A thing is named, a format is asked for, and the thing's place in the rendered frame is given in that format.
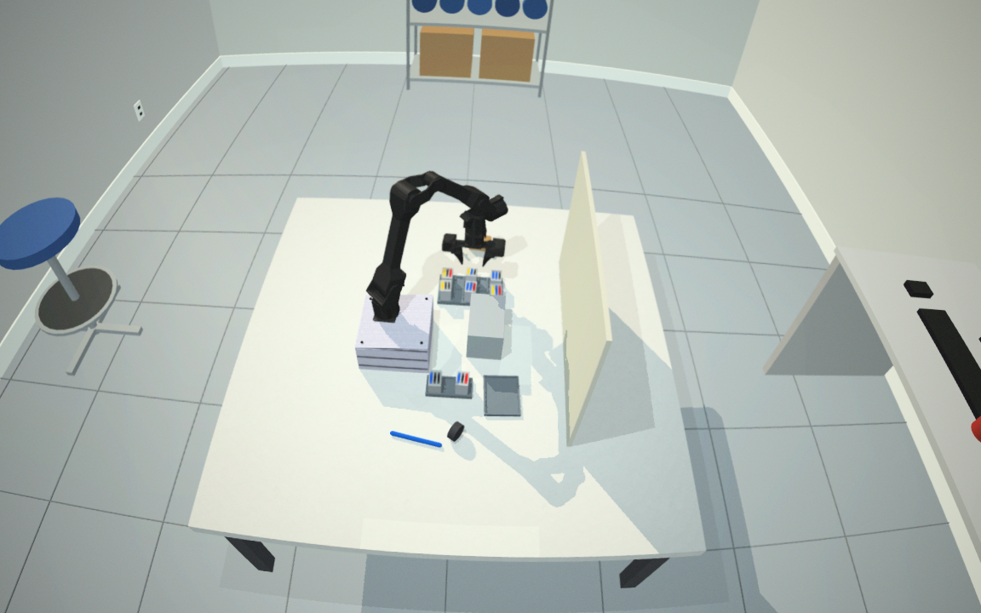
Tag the blue rod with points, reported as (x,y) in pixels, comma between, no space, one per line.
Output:
(413,438)

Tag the black short cylinder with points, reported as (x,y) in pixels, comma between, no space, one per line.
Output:
(455,431)

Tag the cream flat panel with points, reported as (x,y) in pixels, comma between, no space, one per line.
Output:
(586,330)

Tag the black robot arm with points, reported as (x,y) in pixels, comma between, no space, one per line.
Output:
(405,201)

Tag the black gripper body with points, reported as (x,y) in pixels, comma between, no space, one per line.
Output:
(474,240)

